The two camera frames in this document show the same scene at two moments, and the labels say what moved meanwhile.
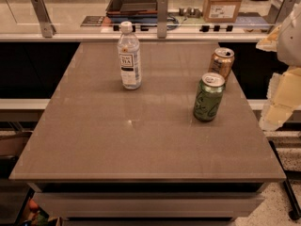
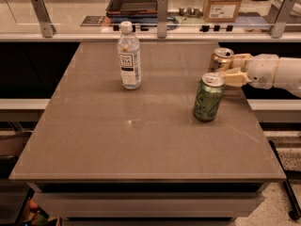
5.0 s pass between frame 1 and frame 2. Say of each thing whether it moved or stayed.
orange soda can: stayed
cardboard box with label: stayed
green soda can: stayed
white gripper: moved
